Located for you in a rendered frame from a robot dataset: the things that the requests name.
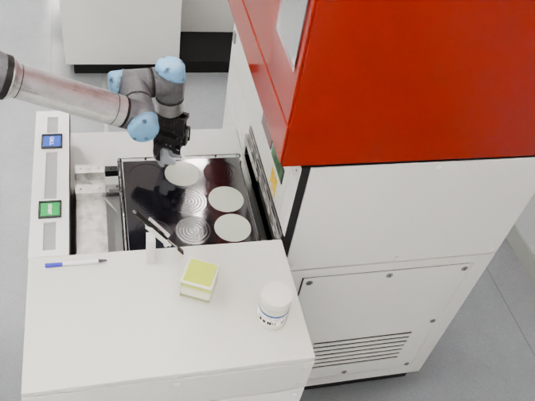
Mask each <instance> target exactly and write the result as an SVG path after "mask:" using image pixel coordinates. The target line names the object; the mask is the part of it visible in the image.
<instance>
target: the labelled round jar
mask: <svg viewBox="0 0 535 401"><path fill-rule="evenodd" d="M292 298H293V293H292V291H291V288H290V287H289V286H288V285H286V284H285V283H283V282H269V283H267V284H266V285H265V286H264V287H263V289H262V292H261V296H260V302H259V305H258V309H257V313H256V318H257V321H258V322H259V323H260V324H261V325H262V326H263V327H264V328H266V329H279V328H281V327H282V326H283V325H284V324H285V322H286V320H287V315H288V312H289V309H290V306H291V301H292Z"/></svg>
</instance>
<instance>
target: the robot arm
mask: <svg viewBox="0 0 535 401"><path fill-rule="evenodd" d="M185 79H186V77H185V64H184V63H183V61H182V60H180V59H179V58H177V57H175V56H164V57H163V58H159V59H158V60H157V62H156V65H155V67H151V68H135V69H122V70H116V71H110V72H109V73H108V74H107V85H108V90H105V89H102V88H98V87H95V86H92V85H89V84H85V83H82V82H80V81H76V80H72V79H69V78H67V77H63V76H59V75H57V74H54V73H51V72H46V71H44V70H41V69H38V68H34V67H31V66H29V65H25V64H21V63H18V61H17V59H16V57H15V56H12V55H10V54H6V53H4V52H2V51H0V100H5V99H7V98H14V99H19V100H22V101H25V102H28V103H33V104H36V105H39V106H43V107H47V108H51V109H54V110H57V111H62V112H65V113H69V114H71V115H76V116H80V117H83V118H86V119H91V120H94V121H97V122H100V123H106V124H108V125H112V126H115V127H120V128H123V129H127V133H128V134H129V135H130V137H131V138H132V139H133V140H135V141H136V142H148V141H150V140H152V139H153V145H154V146H153V155H154V159H155V160H156V161H157V163H158V164H159V165H160V166H161V167H164V166H165V164H167V165H175V164H176V161H175V160H174V159H173V158H179V157H181V148H182V147H183V146H186V144H187V142H188V141H189V139H190V126H187V125H186V122H187V119H188V118H189V113H187V112H184V111H183V110H184V94H185ZM154 97H155V109H154V104H153V102H152V98H154ZM155 111H156V112H155ZM188 132H189V137H188ZM178 150H179V151H178Z"/></svg>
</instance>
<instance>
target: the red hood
mask: <svg viewBox="0 0 535 401"><path fill-rule="evenodd" d="M228 4H229V7H230V10H231V12H232V16H233V20H234V22H235V25H236V29H237V32H238V34H239V37H240V42H241V44H242V47H243V50H244V54H245V56H246V60H247V62H248V67H249V69H250V72H251V74H252V78H253V82H254V84H255V87H256V91H257V94H258V96H259V99H260V104H261V107H262V109H263V112H264V116H265V119H266V121H267V126H268V129H269V131H270V134H271V138H272V141H273V144H274V147H275V151H276V153H277V156H278V159H279V162H280V164H281V166H301V165H336V164H354V163H372V162H407V161H425V160H443V159H461V158H496V157H515V156H533V155H535V0H228Z"/></svg>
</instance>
